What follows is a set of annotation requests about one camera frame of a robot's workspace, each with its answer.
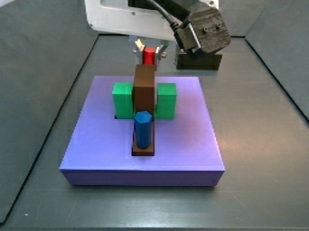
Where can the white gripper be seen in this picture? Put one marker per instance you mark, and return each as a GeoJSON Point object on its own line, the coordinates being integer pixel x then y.
{"type": "Point", "coordinates": [137, 18]}

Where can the green block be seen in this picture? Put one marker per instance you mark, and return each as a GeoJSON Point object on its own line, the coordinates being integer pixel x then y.
{"type": "Point", "coordinates": [165, 106]}

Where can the red cylindrical peg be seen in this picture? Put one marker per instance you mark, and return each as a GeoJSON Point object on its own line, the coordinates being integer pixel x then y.
{"type": "Point", "coordinates": [149, 56]}

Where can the purple board base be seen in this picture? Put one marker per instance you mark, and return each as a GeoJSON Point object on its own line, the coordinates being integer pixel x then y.
{"type": "Point", "coordinates": [186, 158]}

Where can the brown L-shaped block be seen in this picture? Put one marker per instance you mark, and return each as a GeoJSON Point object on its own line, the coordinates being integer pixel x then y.
{"type": "Point", "coordinates": [143, 102]}

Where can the black peg holder bracket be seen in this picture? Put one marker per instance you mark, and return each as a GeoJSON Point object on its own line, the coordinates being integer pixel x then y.
{"type": "Point", "coordinates": [206, 63]}

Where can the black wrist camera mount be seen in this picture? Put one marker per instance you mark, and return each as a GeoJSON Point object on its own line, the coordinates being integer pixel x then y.
{"type": "Point", "coordinates": [204, 34]}

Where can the blue hexagonal peg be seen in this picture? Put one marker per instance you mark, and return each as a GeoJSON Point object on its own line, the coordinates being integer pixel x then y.
{"type": "Point", "coordinates": [143, 129]}

